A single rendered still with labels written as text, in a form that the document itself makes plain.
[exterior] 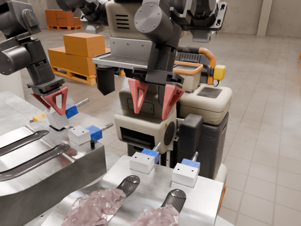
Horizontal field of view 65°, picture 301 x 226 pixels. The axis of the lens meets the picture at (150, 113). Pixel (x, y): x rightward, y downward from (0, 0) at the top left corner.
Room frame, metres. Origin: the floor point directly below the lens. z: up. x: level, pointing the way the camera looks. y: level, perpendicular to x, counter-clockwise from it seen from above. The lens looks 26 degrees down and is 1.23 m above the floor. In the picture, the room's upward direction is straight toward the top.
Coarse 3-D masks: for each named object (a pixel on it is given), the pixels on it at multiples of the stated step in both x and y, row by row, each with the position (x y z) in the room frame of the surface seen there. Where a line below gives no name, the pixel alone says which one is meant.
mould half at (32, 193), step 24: (0, 144) 0.52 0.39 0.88; (48, 144) 0.51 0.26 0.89; (72, 144) 0.51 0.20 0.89; (96, 144) 0.51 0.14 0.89; (0, 168) 0.42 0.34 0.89; (48, 168) 0.42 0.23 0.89; (72, 168) 0.43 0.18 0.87; (96, 168) 0.48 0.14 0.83; (0, 192) 0.33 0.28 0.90; (24, 192) 0.35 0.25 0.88; (48, 192) 0.39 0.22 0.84; (72, 192) 0.42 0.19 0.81; (0, 216) 0.32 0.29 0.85; (24, 216) 0.34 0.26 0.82
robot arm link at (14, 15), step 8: (0, 0) 0.59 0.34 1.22; (8, 0) 0.58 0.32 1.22; (16, 0) 0.59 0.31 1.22; (24, 0) 0.62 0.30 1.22; (0, 8) 0.61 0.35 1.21; (8, 8) 0.62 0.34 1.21; (16, 8) 0.58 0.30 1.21; (24, 8) 0.60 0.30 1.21; (32, 8) 0.63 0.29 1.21; (0, 16) 0.59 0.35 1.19; (8, 16) 0.58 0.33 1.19; (16, 16) 0.57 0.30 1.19; (0, 24) 0.58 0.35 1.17; (8, 24) 0.58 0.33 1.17; (16, 24) 0.57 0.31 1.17; (24, 24) 0.58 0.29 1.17; (8, 32) 0.59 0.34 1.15; (16, 32) 0.59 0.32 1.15; (24, 32) 0.60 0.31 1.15
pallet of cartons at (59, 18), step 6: (48, 12) 11.18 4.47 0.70; (54, 12) 11.03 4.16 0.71; (60, 12) 10.90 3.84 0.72; (66, 12) 10.77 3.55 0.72; (48, 18) 11.20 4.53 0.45; (54, 18) 11.06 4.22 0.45; (60, 18) 10.94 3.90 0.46; (66, 18) 10.80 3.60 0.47; (72, 18) 11.04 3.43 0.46; (78, 18) 11.45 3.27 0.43; (48, 24) 11.22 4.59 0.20; (54, 24) 11.08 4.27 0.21; (60, 24) 10.97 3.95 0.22; (66, 24) 10.82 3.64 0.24; (72, 24) 11.00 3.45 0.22; (78, 24) 11.40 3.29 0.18
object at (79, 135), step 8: (72, 128) 0.54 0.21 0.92; (80, 128) 0.54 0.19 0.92; (88, 128) 0.56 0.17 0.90; (96, 128) 0.56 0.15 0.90; (104, 128) 0.58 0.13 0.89; (72, 136) 0.52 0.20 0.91; (80, 136) 0.51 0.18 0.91; (88, 136) 0.52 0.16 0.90; (96, 136) 0.54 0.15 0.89; (80, 144) 0.50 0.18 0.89
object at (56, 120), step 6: (84, 102) 0.67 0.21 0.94; (48, 108) 0.62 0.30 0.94; (60, 108) 0.60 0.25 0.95; (66, 108) 0.62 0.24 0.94; (72, 108) 0.62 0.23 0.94; (48, 114) 0.59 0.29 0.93; (54, 114) 0.58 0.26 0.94; (66, 114) 0.60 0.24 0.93; (72, 114) 0.62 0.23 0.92; (48, 120) 0.60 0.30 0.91; (54, 120) 0.57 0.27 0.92; (60, 120) 0.58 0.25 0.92; (66, 120) 0.60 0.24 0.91; (54, 126) 0.59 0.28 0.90; (60, 126) 0.58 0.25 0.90
